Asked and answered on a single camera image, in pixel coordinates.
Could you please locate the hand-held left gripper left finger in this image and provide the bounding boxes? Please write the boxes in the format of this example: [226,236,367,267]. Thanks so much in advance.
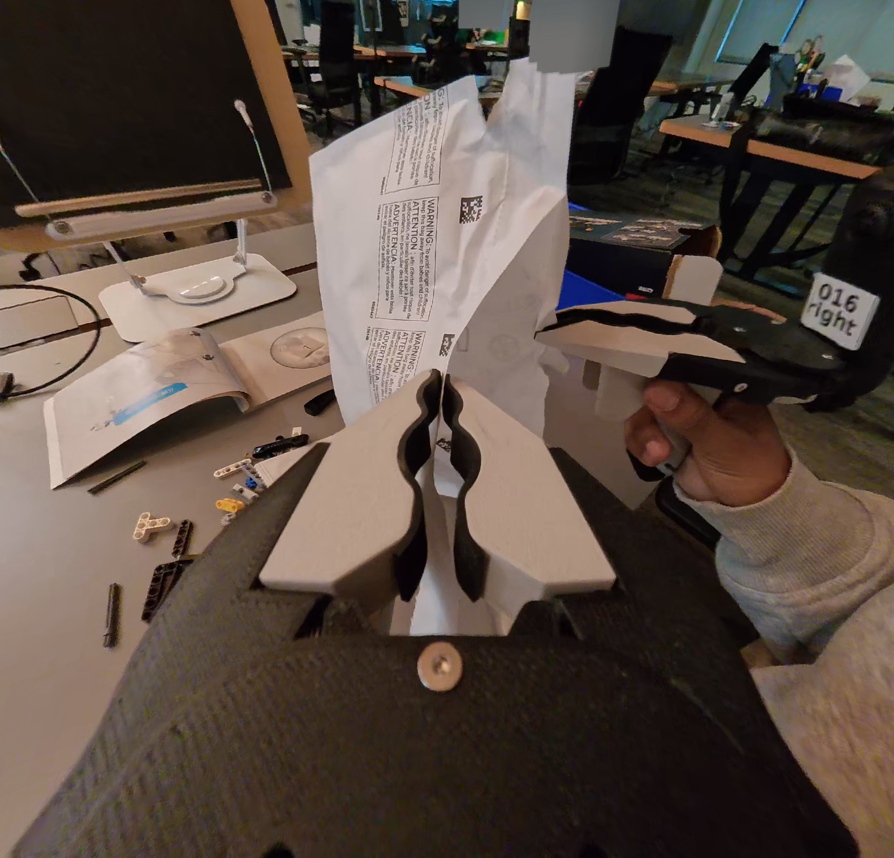
[258,369,444,604]

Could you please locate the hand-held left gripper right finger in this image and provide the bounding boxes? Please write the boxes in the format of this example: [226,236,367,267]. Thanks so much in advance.
[444,372,618,632]

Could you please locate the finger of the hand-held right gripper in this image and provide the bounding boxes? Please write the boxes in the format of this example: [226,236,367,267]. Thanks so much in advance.
[535,322,747,420]
[552,298,715,330]

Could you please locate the white paper bag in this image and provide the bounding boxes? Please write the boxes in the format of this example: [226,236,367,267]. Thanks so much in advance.
[309,58,575,637]

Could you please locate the person's right forearm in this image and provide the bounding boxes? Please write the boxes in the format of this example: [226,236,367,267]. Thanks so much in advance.
[674,446,894,663]

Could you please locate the dark lego set box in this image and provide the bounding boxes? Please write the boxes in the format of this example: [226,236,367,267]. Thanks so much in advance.
[569,209,725,302]

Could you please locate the black lego connector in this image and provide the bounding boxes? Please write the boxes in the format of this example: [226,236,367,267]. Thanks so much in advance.
[251,433,310,460]

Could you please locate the person's right hand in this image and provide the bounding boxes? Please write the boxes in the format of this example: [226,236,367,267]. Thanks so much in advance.
[625,379,793,506]

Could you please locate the blue plastic bin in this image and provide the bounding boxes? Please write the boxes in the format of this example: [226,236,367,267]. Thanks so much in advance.
[555,200,610,314]

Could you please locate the wooden office desk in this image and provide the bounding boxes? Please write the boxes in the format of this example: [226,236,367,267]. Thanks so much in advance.
[279,41,511,115]
[658,114,884,283]

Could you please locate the black office chair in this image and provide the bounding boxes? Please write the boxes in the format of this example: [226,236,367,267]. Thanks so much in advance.
[307,0,364,136]
[567,30,675,189]

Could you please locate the black bag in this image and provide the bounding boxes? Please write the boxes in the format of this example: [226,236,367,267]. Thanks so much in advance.
[751,93,894,168]

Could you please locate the open instruction booklet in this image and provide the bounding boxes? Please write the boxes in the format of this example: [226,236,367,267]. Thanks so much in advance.
[43,311,335,490]

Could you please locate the window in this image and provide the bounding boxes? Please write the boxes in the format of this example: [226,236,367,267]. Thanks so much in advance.
[718,0,894,66]

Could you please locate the grey flat pad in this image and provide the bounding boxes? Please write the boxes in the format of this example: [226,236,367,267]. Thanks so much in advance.
[0,291,79,351]

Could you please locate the person's grey sweatshirt torso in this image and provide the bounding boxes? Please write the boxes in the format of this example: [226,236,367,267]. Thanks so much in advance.
[751,572,894,858]

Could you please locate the black lego frame pieces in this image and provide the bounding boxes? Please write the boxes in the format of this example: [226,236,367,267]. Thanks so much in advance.
[140,556,198,623]

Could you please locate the black cable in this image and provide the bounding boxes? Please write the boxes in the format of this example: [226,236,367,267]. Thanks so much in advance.
[0,284,103,404]

